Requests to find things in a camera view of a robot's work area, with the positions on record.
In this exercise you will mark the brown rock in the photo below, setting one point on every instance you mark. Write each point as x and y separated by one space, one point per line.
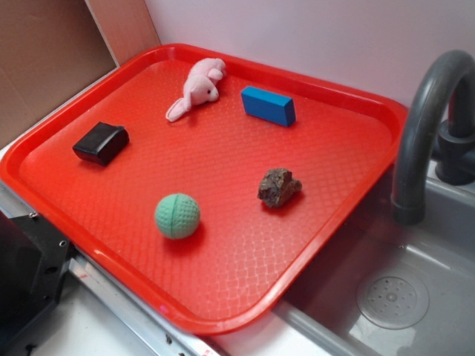
277 187

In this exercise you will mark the red plastic tray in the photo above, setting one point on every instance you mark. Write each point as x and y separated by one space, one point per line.
243 255

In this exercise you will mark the green textured ball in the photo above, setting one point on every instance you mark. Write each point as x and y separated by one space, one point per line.
177 216

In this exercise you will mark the blue rectangular block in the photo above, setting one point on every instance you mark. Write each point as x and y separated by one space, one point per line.
268 106

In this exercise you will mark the pink plush bunny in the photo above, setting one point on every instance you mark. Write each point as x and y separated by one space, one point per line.
200 87

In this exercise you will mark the black rectangular pouch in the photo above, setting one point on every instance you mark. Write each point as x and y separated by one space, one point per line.
102 143

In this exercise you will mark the grey toy sink basin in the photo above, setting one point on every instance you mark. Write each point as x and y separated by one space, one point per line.
381 288

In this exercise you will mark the grey curved faucet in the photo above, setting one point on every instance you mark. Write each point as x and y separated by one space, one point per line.
418 145

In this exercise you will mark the brown cardboard panel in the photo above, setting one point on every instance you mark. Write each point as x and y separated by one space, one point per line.
52 50

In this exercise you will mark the dark grey faucet handle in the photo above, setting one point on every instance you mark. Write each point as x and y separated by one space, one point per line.
456 138

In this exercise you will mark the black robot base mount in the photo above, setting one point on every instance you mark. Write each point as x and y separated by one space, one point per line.
35 257

